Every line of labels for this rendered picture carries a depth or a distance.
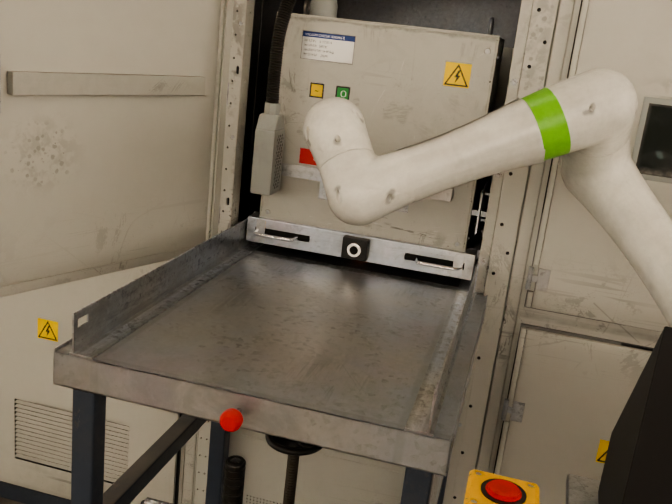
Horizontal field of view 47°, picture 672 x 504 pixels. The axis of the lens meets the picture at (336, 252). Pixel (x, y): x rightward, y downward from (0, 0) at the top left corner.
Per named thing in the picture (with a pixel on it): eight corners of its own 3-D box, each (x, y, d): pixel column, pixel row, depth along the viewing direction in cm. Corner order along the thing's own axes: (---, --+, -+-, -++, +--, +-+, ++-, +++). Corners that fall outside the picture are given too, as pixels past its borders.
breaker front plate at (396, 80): (462, 259, 173) (497, 38, 160) (258, 224, 183) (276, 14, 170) (462, 257, 174) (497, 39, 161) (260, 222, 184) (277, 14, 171)
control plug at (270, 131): (270, 196, 170) (277, 116, 165) (249, 193, 171) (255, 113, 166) (281, 190, 177) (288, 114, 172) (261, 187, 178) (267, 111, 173)
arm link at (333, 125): (349, 76, 132) (288, 99, 132) (373, 139, 128) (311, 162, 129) (360, 112, 145) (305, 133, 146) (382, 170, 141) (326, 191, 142)
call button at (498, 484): (519, 515, 83) (522, 502, 83) (482, 506, 84) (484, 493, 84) (520, 495, 87) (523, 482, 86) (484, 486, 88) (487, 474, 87)
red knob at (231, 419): (237, 437, 109) (239, 416, 108) (216, 432, 110) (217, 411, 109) (248, 423, 114) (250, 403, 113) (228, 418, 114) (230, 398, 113)
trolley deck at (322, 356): (446, 477, 107) (453, 438, 106) (53, 384, 121) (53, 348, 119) (483, 320, 171) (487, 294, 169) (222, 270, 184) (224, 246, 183)
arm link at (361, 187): (515, 114, 138) (520, 84, 127) (541, 172, 134) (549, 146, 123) (322, 185, 139) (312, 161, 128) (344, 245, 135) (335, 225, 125)
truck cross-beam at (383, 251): (471, 280, 173) (475, 255, 171) (245, 240, 185) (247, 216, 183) (473, 274, 178) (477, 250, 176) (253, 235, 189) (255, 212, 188)
